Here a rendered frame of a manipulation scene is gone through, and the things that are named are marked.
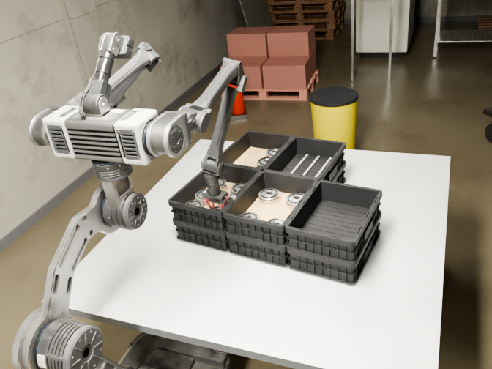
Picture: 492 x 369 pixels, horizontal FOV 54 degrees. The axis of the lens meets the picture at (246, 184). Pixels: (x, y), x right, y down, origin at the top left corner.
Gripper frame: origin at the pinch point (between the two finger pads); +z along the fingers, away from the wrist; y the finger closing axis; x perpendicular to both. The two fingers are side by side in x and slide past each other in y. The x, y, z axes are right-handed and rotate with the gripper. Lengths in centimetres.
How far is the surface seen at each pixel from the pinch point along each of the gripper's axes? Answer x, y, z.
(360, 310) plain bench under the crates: 18, -74, 19
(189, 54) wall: -329, 269, 42
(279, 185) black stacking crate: -29.7, -16.4, 1.9
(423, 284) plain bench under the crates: -5, -91, 20
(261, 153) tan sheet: -63, 13, 6
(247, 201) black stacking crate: -11.0, -9.0, 0.7
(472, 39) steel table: -524, -31, 83
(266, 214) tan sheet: -9.6, -19.8, 5.0
